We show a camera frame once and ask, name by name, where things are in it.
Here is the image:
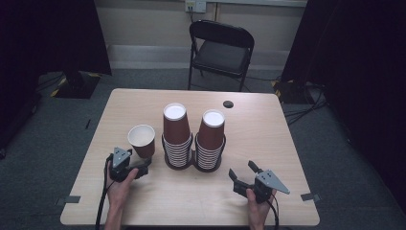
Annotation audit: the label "black curtain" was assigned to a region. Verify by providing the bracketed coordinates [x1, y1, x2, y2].
[280, 0, 406, 207]
[0, 0, 113, 154]

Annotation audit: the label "white wall socket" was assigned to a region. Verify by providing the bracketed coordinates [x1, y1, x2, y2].
[184, 0, 208, 14]

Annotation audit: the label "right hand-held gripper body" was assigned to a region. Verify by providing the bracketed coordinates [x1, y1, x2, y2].
[233, 169, 291, 205]

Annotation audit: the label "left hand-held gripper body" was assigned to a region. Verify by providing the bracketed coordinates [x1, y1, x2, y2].
[108, 146, 150, 184]

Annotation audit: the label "black stand base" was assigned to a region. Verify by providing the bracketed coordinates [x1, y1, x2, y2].
[271, 79, 322, 105]
[50, 70, 102, 100]

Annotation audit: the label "black floor cables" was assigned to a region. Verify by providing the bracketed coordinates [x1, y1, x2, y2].
[282, 83, 328, 127]

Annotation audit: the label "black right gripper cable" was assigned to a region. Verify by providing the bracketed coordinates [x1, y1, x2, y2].
[265, 191, 281, 230]

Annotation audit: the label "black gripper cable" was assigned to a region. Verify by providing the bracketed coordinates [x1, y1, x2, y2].
[265, 191, 281, 230]
[95, 153, 115, 230]

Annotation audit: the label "brown paper cup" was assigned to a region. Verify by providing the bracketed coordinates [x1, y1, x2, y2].
[126, 124, 157, 160]

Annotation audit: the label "person's left hand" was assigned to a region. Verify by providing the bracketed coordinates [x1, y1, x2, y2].
[105, 160, 141, 210]

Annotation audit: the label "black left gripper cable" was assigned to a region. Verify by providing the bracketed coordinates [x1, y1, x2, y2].
[95, 153, 115, 230]

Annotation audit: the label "stack of brown cups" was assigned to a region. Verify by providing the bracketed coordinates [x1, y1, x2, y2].
[194, 108, 227, 171]
[161, 102, 194, 169]

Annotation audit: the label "person's right hand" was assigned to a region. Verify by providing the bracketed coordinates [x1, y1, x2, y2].
[245, 187, 278, 224]

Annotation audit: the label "grey floor tape strip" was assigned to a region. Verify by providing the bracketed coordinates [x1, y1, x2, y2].
[54, 195, 81, 207]
[300, 192, 322, 202]

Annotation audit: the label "black folding chair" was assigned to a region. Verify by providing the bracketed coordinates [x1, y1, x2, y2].
[187, 19, 256, 93]

